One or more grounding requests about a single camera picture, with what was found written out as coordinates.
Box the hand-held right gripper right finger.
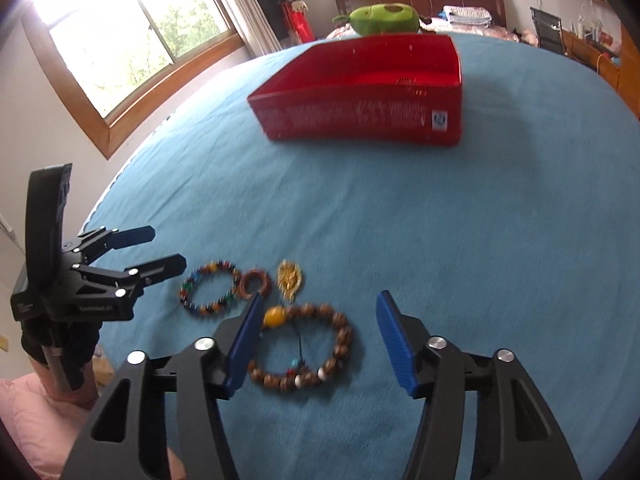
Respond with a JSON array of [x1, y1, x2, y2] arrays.
[[376, 289, 583, 480]]

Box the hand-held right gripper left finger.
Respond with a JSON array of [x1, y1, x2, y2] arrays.
[[61, 291, 265, 480]]

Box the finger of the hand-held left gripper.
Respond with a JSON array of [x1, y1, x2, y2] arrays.
[[62, 226, 157, 266], [75, 254, 187, 295]]

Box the wooden bead bracelet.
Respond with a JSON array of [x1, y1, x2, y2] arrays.
[[248, 301, 354, 392]]

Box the red-brown ring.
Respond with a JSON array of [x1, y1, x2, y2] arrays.
[[237, 268, 273, 302]]

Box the multicolour bead bracelet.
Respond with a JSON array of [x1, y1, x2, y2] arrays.
[[181, 259, 242, 320]]

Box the gold pendant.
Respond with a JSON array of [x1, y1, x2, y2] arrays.
[[277, 259, 302, 302]]

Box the red box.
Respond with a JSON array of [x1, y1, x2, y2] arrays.
[[247, 32, 464, 147]]

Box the cardboard box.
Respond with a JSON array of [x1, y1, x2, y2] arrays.
[[92, 355, 118, 386]]

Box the pink cloth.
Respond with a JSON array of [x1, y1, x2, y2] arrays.
[[0, 377, 101, 480]]

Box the wide wooden-framed window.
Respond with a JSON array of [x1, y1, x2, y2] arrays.
[[20, 0, 246, 161]]

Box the white curtain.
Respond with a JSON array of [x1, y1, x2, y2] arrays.
[[200, 0, 283, 58]]

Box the coat rack with clothes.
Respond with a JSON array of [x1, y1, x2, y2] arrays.
[[252, 0, 316, 53]]

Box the green plush toy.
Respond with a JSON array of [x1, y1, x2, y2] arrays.
[[332, 3, 433, 37]]

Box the pink bedding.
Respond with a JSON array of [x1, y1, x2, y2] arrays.
[[430, 17, 538, 46]]

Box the folded towels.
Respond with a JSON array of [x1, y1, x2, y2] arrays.
[[442, 5, 493, 28]]

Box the wooden desk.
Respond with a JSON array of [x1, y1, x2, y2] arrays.
[[560, 27, 631, 93]]

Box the black office chair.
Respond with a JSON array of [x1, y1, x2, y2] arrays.
[[529, 7, 568, 56]]

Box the wooden wardrobe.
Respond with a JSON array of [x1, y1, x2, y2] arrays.
[[617, 10, 640, 121]]

